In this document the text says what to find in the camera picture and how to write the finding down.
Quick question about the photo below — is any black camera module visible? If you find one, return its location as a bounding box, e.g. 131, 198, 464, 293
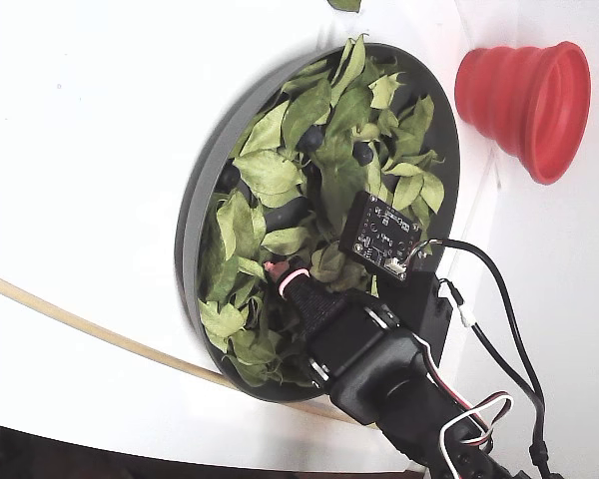
337, 191, 425, 288

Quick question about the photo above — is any dark blueberry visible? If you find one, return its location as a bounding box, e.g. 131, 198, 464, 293
352, 141, 376, 168
218, 164, 241, 194
298, 124, 326, 153

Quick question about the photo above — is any gray round bowl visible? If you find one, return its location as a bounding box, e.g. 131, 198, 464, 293
173, 42, 461, 404

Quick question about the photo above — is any red collapsible silicone cup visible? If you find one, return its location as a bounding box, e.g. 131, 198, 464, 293
453, 41, 592, 186

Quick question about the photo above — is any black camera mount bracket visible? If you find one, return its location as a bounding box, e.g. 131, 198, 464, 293
376, 268, 453, 360

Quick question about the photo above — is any black cable with white connector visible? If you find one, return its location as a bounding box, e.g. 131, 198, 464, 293
437, 278, 548, 479

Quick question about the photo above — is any red white black servo wire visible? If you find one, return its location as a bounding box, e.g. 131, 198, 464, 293
413, 333, 515, 479

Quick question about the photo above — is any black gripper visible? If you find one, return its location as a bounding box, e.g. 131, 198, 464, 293
265, 258, 430, 425

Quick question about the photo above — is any beige tube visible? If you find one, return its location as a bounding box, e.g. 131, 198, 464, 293
0, 267, 375, 425

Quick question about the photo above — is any black camera cable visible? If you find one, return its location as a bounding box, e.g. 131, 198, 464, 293
413, 238, 550, 479

